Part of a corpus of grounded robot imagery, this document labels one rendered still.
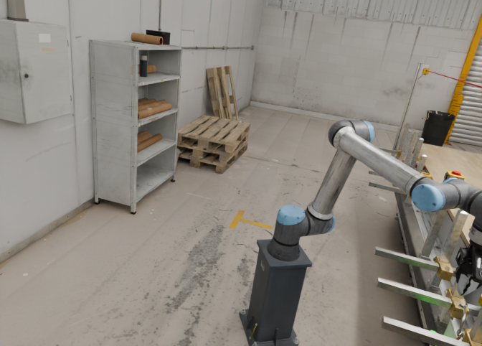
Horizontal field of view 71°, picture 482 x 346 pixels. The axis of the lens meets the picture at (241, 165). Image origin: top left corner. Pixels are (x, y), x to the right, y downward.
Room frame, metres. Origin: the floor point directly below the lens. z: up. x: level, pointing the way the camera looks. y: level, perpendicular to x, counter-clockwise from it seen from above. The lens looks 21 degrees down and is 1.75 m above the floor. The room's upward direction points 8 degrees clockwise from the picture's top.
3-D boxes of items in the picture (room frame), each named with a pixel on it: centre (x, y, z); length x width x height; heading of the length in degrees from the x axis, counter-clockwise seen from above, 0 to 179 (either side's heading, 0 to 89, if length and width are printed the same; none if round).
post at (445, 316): (1.17, -0.96, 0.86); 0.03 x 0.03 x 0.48; 74
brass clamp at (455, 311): (1.15, -0.95, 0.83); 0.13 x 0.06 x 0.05; 164
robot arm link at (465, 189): (1.10, -0.77, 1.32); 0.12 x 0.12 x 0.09; 25
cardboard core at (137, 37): (3.45, 1.06, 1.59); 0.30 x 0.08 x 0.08; 77
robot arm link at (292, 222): (1.70, -0.32, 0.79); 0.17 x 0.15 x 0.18; 115
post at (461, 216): (1.41, -1.03, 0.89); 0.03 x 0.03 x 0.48; 74
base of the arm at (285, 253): (1.69, -0.31, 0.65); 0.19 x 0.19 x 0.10
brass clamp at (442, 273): (1.39, -1.02, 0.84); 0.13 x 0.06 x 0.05; 164
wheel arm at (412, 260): (1.40, -0.92, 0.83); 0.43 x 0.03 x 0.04; 74
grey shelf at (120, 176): (3.34, 1.08, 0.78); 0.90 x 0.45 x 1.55; 167
